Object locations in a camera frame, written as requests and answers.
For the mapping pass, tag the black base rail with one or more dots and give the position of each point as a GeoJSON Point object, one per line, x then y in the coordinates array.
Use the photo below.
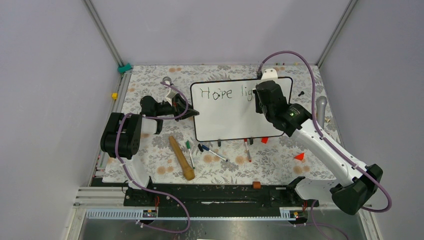
{"type": "Point", "coordinates": [211, 200]}

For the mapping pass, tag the silver grey microphone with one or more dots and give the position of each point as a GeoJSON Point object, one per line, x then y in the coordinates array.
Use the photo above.
{"type": "Point", "coordinates": [321, 104]}

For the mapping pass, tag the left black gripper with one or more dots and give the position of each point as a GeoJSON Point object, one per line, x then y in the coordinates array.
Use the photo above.
{"type": "Point", "coordinates": [179, 105]}

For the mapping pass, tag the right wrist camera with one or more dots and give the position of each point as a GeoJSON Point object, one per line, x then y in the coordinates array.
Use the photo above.
{"type": "Point", "coordinates": [269, 74]}

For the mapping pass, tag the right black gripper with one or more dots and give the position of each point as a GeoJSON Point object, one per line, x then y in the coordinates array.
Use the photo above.
{"type": "Point", "coordinates": [257, 96]}

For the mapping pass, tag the purple glitter microphone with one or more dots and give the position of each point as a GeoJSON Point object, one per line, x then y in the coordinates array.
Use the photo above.
{"type": "Point", "coordinates": [167, 80]}

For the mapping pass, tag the blue cap whiteboard marker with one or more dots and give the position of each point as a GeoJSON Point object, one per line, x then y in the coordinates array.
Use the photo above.
{"type": "Point", "coordinates": [205, 148]}

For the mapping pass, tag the black marker cap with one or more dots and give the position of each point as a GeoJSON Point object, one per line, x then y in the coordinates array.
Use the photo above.
{"type": "Point", "coordinates": [200, 148]}

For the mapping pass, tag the red cap whiteboard marker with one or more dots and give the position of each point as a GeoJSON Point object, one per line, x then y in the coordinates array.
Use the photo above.
{"type": "Point", "coordinates": [247, 150]}

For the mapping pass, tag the red rectangular tray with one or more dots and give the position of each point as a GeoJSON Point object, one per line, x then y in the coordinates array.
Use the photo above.
{"type": "Point", "coordinates": [264, 140]}

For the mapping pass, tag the teal corner clip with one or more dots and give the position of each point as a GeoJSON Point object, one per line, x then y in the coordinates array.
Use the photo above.
{"type": "Point", "coordinates": [124, 68]}

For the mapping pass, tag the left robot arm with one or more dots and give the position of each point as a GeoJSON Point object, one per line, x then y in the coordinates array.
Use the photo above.
{"type": "Point", "coordinates": [121, 138]}

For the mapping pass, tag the floral patterned table mat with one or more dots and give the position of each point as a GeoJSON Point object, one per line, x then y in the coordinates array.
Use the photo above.
{"type": "Point", "coordinates": [272, 163]}

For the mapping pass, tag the small yellow cube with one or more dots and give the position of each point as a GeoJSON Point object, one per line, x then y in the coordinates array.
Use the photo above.
{"type": "Point", "coordinates": [114, 96]}

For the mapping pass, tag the white whiteboard black frame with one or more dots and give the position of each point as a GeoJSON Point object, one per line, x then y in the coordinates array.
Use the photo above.
{"type": "Point", "coordinates": [227, 111]}

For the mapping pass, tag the small red block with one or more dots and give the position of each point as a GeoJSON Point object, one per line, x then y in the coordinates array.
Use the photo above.
{"type": "Point", "coordinates": [300, 157]}

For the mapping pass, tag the green cap whiteboard marker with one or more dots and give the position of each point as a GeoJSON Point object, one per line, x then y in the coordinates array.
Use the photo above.
{"type": "Point", "coordinates": [188, 146]}

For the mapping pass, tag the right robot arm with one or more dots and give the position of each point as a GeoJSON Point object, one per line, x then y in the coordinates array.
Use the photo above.
{"type": "Point", "coordinates": [357, 181]}

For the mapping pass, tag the orange cylinder block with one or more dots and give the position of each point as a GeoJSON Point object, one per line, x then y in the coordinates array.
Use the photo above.
{"type": "Point", "coordinates": [256, 185]}

